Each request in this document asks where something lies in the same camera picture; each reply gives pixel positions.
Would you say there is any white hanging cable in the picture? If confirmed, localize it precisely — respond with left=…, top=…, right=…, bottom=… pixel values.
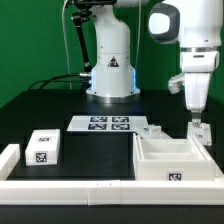
left=61, top=0, right=74, bottom=90

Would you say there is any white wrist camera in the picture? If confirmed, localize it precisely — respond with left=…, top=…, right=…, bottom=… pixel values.
left=168, top=73, right=185, bottom=94

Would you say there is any white marker base plate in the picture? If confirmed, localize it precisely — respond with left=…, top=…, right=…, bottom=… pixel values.
left=67, top=116, right=148, bottom=132

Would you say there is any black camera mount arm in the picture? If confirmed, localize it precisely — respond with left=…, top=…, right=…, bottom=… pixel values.
left=68, top=0, right=117, bottom=72

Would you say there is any white cabinet top block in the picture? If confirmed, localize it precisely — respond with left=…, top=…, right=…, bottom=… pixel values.
left=25, top=129, right=60, bottom=166

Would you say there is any white cabinet door panel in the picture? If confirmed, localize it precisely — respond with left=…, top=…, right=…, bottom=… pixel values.
left=135, top=125, right=170, bottom=139

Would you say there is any white U-shaped boundary frame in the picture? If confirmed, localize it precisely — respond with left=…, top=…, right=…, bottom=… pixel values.
left=0, top=144, right=224, bottom=205

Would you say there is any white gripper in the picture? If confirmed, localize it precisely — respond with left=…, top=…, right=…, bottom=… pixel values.
left=181, top=51, right=220, bottom=127

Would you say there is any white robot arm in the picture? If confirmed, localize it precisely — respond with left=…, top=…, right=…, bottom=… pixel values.
left=88, top=0, right=223, bottom=127

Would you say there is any black cable bundle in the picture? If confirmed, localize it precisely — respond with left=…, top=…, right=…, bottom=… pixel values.
left=27, top=72, right=92, bottom=91

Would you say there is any white cabinet body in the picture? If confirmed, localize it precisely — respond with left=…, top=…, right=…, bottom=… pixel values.
left=133, top=134, right=215, bottom=181

